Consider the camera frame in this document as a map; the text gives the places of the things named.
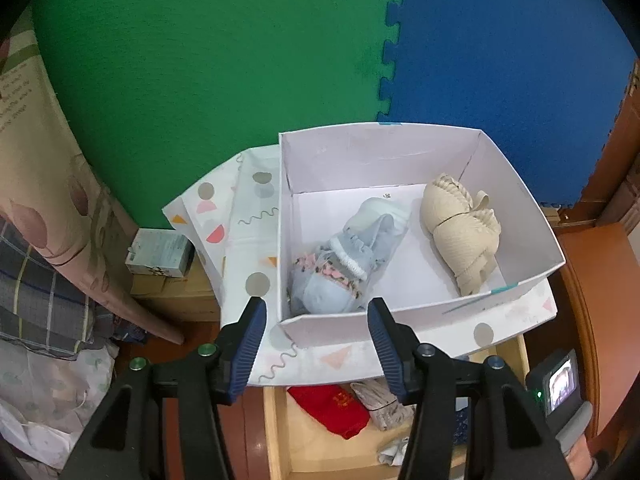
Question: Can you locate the orange wooden furniture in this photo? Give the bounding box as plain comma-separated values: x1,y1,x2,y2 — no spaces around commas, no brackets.
552,222,638,461

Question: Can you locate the patterned white cover cloth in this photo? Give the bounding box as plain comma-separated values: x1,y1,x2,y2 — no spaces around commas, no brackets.
161,144,560,386

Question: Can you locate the green foam mat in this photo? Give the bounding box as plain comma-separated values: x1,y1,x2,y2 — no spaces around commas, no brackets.
30,0,408,241

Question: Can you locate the blue foam mat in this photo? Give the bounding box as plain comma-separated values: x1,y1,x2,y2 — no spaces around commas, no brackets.
385,0,640,211

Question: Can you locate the taupe underwear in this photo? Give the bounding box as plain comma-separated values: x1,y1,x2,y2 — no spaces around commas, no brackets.
350,379,417,432

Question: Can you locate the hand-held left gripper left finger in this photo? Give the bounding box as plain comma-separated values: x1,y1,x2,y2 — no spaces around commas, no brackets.
59,296,268,480

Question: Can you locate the blue packet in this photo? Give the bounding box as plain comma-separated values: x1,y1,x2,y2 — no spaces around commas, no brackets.
112,315,148,345

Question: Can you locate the beige sock pair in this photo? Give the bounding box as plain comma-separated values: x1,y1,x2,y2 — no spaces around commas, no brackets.
420,173,502,297

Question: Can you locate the white shoe box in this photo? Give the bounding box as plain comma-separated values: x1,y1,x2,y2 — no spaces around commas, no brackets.
276,121,567,348

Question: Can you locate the pink floral fabric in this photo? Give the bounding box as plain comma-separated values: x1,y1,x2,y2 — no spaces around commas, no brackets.
0,7,183,346

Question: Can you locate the grey-fronted wooden drawer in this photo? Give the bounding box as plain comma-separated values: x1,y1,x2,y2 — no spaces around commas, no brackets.
262,332,531,480

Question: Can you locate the brown cardboard box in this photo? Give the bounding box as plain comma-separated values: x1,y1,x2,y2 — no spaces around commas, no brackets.
131,260,223,323

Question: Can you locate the small teal white box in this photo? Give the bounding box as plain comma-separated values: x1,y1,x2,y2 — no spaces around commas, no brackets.
125,228,196,278

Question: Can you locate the grey plaid blanket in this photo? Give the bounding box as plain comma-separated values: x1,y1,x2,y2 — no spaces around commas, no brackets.
0,217,118,361

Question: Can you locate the red underwear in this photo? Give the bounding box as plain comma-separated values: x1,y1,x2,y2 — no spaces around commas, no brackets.
286,384,372,441

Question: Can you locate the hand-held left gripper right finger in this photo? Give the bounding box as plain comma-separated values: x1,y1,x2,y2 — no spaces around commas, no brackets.
367,297,576,480

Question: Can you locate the person's right forearm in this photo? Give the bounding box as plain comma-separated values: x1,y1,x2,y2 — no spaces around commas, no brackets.
570,437,601,480

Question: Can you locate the blue-grey sock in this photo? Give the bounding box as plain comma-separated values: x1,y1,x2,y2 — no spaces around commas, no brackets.
452,396,472,447

